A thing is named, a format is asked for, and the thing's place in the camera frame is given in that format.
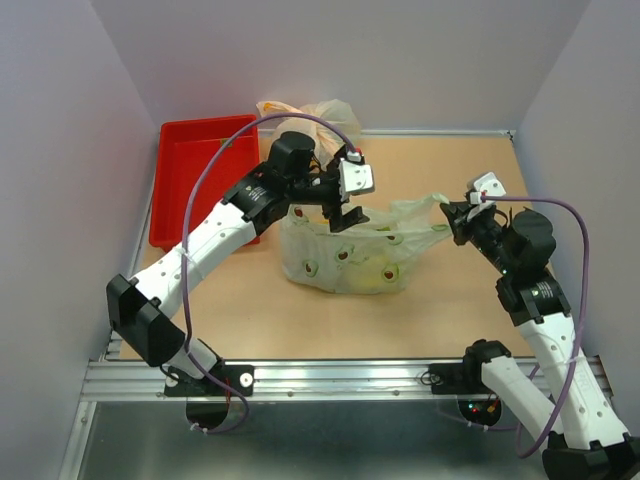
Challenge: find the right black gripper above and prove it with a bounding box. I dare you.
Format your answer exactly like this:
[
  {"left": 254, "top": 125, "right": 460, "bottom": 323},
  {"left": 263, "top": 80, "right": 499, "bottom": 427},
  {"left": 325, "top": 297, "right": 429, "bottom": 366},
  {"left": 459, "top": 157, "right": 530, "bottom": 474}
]
[{"left": 439, "top": 199, "right": 518, "bottom": 275}]

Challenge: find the green avocado print plastic bag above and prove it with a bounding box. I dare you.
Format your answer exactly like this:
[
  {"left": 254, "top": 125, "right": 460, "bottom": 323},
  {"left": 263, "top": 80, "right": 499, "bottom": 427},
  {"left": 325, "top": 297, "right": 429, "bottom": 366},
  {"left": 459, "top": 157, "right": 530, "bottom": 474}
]
[{"left": 279, "top": 193, "right": 451, "bottom": 295}]

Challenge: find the red plastic tray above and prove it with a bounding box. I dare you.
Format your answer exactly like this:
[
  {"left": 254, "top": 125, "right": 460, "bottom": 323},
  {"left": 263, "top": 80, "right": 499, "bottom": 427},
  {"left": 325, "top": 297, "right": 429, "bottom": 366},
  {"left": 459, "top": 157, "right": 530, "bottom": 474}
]
[{"left": 148, "top": 114, "right": 262, "bottom": 250}]

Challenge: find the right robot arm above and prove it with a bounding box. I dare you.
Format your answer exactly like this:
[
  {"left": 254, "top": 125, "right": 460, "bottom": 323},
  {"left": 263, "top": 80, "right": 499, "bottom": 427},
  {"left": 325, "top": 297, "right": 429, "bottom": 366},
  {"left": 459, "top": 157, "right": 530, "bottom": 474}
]
[{"left": 441, "top": 202, "right": 639, "bottom": 479}]

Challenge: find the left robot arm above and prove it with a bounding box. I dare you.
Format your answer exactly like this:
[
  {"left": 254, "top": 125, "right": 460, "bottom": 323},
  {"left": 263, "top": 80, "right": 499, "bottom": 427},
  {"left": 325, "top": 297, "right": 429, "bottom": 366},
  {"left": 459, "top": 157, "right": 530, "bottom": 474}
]
[{"left": 106, "top": 131, "right": 375, "bottom": 394}]

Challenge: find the tied orange plastic bag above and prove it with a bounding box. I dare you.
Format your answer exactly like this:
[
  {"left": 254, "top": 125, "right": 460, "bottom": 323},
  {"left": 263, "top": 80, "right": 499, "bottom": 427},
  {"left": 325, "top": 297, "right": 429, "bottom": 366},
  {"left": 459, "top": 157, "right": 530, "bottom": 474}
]
[{"left": 256, "top": 99, "right": 361, "bottom": 166}]

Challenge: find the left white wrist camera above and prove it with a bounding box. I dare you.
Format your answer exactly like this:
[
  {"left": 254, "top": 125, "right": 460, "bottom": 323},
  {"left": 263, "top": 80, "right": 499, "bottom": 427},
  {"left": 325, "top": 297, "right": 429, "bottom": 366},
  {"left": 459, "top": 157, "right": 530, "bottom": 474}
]
[{"left": 338, "top": 160, "right": 375, "bottom": 201}]

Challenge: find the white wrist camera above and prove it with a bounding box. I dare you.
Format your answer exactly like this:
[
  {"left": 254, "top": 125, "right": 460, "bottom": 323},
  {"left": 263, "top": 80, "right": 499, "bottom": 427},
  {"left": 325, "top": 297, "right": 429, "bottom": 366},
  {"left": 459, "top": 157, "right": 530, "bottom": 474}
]
[
  {"left": 338, "top": 160, "right": 375, "bottom": 201},
  {"left": 467, "top": 171, "right": 506, "bottom": 205}
]

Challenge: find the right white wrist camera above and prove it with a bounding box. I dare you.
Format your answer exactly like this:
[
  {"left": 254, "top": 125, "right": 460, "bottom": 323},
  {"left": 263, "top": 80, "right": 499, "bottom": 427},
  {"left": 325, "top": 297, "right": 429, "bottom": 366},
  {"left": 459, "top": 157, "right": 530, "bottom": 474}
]
[{"left": 467, "top": 171, "right": 506, "bottom": 205}]

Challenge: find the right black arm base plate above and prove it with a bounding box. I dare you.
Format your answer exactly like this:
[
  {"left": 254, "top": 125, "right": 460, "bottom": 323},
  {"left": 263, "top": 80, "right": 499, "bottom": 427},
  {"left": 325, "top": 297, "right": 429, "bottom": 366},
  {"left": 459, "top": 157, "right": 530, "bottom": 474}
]
[{"left": 421, "top": 362, "right": 491, "bottom": 395}]

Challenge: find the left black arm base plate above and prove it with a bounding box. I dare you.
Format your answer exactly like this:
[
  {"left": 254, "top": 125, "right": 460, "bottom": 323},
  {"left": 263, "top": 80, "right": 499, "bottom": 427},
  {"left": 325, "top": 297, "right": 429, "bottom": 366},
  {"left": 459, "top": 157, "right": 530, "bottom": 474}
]
[{"left": 163, "top": 364, "right": 255, "bottom": 398}]

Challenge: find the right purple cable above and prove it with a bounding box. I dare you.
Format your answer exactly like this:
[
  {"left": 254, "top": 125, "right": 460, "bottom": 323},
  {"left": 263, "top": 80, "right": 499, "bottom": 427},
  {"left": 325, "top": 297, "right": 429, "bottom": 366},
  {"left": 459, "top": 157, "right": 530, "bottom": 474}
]
[{"left": 467, "top": 193, "right": 591, "bottom": 459}]

